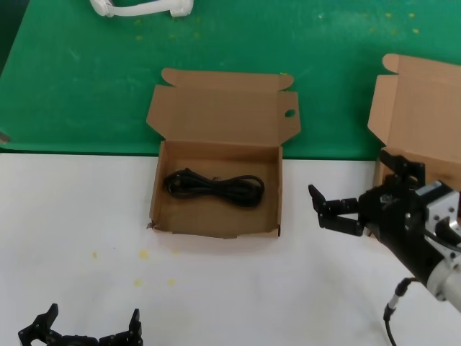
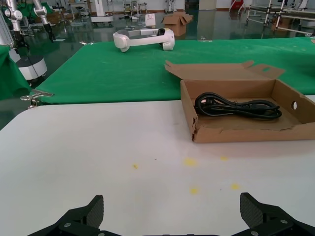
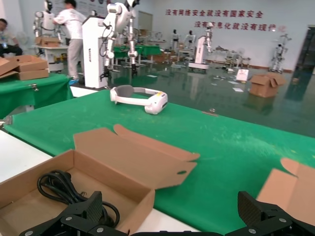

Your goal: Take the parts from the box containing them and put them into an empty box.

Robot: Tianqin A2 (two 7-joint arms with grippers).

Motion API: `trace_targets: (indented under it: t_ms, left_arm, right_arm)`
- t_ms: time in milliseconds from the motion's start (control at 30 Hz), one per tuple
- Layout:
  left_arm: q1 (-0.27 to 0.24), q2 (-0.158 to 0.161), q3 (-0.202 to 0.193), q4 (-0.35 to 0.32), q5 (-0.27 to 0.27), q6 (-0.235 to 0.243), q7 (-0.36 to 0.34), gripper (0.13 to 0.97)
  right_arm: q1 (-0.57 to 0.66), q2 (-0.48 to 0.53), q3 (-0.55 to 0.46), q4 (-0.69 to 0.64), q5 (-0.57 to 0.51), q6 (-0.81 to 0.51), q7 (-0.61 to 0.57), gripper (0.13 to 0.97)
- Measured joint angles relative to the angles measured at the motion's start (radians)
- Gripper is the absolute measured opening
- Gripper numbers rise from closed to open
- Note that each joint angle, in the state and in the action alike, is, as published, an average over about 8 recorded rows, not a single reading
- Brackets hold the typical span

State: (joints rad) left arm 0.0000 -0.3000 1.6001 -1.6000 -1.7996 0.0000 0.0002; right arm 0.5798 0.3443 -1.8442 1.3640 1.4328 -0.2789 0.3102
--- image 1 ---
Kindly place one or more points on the brown cardboard mailer box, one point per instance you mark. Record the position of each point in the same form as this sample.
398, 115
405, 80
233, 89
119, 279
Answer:
421, 108

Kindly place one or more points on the open cardboard box centre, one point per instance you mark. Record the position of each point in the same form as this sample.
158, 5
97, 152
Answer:
216, 108

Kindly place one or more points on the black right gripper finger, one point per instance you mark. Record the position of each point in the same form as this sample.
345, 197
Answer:
338, 214
407, 167

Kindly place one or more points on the white VR headset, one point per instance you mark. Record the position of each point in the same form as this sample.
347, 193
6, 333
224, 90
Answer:
144, 8

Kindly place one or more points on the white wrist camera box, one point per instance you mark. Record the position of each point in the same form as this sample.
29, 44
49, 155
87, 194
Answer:
444, 209

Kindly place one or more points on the green tablecloth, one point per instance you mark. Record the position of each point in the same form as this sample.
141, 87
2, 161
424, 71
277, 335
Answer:
72, 90

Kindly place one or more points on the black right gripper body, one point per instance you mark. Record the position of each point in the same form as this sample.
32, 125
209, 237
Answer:
392, 220

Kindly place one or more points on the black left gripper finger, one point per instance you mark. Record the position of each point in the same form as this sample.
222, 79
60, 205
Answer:
39, 324
135, 329

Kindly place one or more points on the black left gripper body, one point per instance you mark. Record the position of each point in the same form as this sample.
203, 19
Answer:
75, 340

